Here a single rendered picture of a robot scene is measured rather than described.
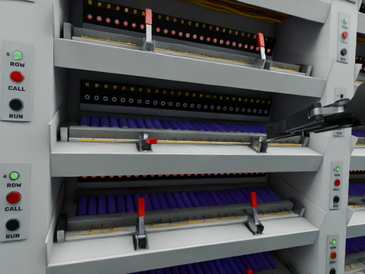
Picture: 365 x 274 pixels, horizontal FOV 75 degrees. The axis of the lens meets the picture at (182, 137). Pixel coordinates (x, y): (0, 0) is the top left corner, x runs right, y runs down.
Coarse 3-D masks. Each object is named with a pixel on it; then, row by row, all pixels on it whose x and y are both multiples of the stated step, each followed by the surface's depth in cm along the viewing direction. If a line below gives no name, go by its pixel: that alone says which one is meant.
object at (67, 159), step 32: (64, 128) 43; (64, 160) 40; (96, 160) 41; (128, 160) 43; (160, 160) 45; (192, 160) 48; (224, 160) 50; (256, 160) 53; (288, 160) 56; (320, 160) 59
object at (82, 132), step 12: (72, 132) 44; (84, 132) 45; (96, 132) 45; (108, 132) 46; (120, 132) 47; (132, 132) 48; (156, 132) 49; (168, 132) 50; (180, 132) 51; (192, 132) 52; (204, 132) 54; (216, 132) 55; (228, 132) 57; (276, 144) 59; (288, 144) 60
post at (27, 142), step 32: (0, 0) 36; (64, 0) 48; (0, 32) 36; (32, 32) 37; (0, 64) 36; (0, 96) 36; (32, 96) 38; (64, 96) 53; (0, 128) 36; (32, 128) 38; (0, 160) 36; (32, 160) 38; (32, 192) 38; (32, 224) 38; (0, 256) 37; (32, 256) 38
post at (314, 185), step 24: (336, 0) 59; (288, 24) 71; (312, 24) 63; (336, 24) 59; (288, 48) 71; (312, 48) 63; (336, 48) 59; (336, 72) 60; (288, 96) 70; (336, 144) 60; (312, 192) 62; (336, 216) 61; (312, 264) 61
